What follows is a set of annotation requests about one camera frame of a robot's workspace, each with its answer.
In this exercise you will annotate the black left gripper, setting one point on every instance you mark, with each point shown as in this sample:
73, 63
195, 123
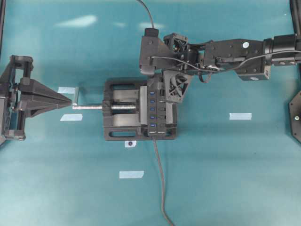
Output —
12, 121

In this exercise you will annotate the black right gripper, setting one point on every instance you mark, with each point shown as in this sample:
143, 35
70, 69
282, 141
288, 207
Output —
177, 78

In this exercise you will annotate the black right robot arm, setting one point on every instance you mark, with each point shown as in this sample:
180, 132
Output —
251, 60

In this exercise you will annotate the black multiport USB hub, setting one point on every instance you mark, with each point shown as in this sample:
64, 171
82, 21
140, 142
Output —
156, 103

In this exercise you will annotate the blue tape strip upper left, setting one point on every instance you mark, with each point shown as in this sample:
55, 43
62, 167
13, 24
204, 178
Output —
66, 90

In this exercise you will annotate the blue tape strip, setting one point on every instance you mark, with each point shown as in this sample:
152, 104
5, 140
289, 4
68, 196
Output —
131, 174
71, 117
66, 90
240, 116

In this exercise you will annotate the blue tape strip middle left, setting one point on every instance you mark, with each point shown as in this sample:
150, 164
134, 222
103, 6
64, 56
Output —
71, 117

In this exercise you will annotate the blue tape strip right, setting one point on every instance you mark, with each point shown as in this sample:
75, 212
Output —
240, 116

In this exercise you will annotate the black bench vise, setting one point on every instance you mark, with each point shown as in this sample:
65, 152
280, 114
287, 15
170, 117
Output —
124, 110

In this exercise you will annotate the white round marker sticker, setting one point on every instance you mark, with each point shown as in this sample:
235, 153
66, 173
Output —
130, 144

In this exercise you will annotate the blue tape strip bottom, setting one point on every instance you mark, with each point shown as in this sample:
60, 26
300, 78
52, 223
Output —
131, 174

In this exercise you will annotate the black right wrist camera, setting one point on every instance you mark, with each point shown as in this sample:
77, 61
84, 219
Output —
153, 46

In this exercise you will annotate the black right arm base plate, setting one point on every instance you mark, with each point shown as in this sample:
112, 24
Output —
295, 116

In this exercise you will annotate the black aluminium frame rail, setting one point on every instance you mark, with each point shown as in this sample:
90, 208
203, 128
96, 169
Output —
295, 8

